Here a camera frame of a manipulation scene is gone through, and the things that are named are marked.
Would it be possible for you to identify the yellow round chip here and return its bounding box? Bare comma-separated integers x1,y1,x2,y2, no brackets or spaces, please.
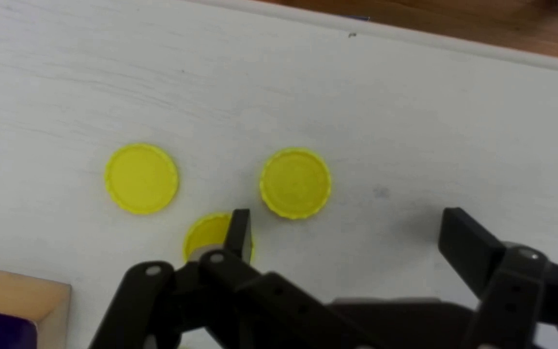
182,212,256,264
103,142,182,217
258,148,335,223

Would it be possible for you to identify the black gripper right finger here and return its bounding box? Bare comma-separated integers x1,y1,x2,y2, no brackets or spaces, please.
438,206,558,349

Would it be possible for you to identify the purple wooden game box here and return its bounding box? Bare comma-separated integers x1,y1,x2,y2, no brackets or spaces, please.
0,262,74,349

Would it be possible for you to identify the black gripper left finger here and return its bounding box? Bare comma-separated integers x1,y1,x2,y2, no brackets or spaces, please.
87,208,372,349

